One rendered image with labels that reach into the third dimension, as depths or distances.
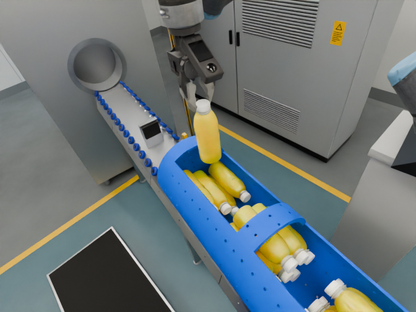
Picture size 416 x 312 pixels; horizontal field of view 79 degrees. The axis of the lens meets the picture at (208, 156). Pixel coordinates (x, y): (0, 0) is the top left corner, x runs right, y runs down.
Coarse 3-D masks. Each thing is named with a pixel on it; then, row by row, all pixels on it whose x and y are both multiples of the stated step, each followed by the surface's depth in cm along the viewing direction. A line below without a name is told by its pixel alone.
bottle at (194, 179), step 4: (184, 172) 93; (188, 172) 94; (188, 176) 92; (192, 176) 92; (192, 180) 90; (196, 180) 91; (196, 184) 89; (200, 184) 89; (200, 188) 87; (204, 188) 88; (204, 192) 86; (208, 192) 87; (208, 196) 85; (212, 200) 86
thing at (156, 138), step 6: (150, 120) 130; (156, 120) 130; (144, 126) 128; (150, 126) 129; (156, 126) 131; (144, 132) 128; (150, 132) 131; (156, 132) 133; (144, 138) 132; (150, 138) 135; (156, 138) 137; (162, 138) 139; (150, 144) 137; (156, 144) 139
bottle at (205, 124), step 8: (200, 112) 68; (208, 112) 67; (200, 120) 68; (208, 120) 68; (216, 120) 70; (200, 128) 69; (208, 128) 69; (216, 128) 71; (200, 136) 71; (208, 136) 71; (216, 136) 73; (200, 144) 74; (208, 144) 73; (216, 144) 74; (200, 152) 77; (208, 152) 75; (216, 152) 76; (208, 160) 78; (216, 160) 78
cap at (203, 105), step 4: (200, 100) 68; (204, 100) 68; (208, 100) 68; (196, 104) 67; (200, 104) 67; (204, 104) 67; (208, 104) 66; (200, 108) 66; (204, 108) 66; (208, 108) 67
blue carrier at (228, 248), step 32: (192, 160) 101; (224, 160) 104; (192, 192) 79; (256, 192) 93; (192, 224) 79; (224, 224) 69; (256, 224) 65; (288, 224) 67; (224, 256) 68; (256, 256) 61; (320, 256) 76; (256, 288) 60; (288, 288) 79; (320, 288) 75
